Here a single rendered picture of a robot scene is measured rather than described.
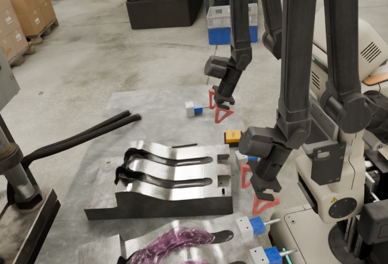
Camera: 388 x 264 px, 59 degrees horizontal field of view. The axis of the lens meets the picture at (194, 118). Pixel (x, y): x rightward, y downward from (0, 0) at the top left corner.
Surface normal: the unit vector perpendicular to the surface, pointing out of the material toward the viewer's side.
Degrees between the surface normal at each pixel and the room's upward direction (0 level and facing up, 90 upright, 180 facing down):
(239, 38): 77
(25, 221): 0
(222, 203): 90
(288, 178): 0
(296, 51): 90
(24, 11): 90
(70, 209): 0
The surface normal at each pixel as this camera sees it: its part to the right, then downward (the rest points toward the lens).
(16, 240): -0.12, -0.82
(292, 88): 0.12, 0.55
